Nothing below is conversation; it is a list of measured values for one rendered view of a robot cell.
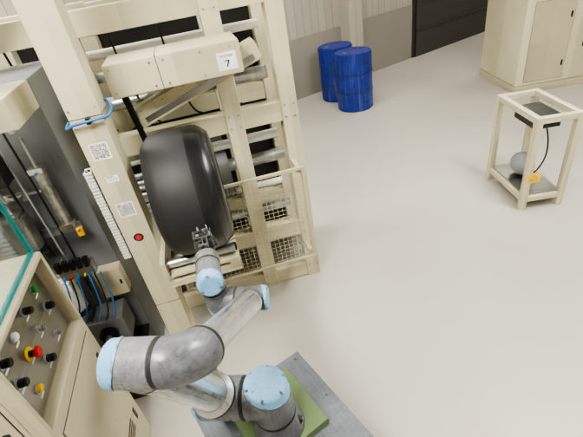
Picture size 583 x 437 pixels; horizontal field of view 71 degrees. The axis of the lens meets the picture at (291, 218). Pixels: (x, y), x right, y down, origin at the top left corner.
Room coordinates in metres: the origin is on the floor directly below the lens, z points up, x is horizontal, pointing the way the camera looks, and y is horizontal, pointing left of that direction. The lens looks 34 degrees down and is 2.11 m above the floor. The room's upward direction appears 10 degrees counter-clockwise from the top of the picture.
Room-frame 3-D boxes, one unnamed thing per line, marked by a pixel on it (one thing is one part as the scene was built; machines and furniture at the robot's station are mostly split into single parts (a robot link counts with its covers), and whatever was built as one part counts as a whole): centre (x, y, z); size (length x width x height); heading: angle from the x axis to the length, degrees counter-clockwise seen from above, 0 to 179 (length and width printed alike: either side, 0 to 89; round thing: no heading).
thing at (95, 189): (1.64, 0.82, 1.19); 0.05 x 0.04 x 0.48; 9
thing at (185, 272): (1.61, 0.47, 0.83); 0.36 x 0.09 x 0.06; 99
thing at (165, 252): (1.72, 0.67, 0.90); 0.40 x 0.03 x 0.10; 9
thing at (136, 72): (2.06, 0.42, 1.71); 0.61 x 0.25 x 0.15; 99
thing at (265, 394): (0.84, 0.19, 0.82); 0.17 x 0.15 x 0.18; 79
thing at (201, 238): (1.27, 0.35, 1.20); 0.12 x 0.08 x 0.09; 9
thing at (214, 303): (1.09, 0.31, 1.07); 0.12 x 0.09 x 0.12; 79
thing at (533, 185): (2.94, -2.06, 0.40); 0.60 x 0.35 x 0.80; 179
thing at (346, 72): (6.00, -1.14, 0.39); 1.06 x 0.65 x 0.79; 29
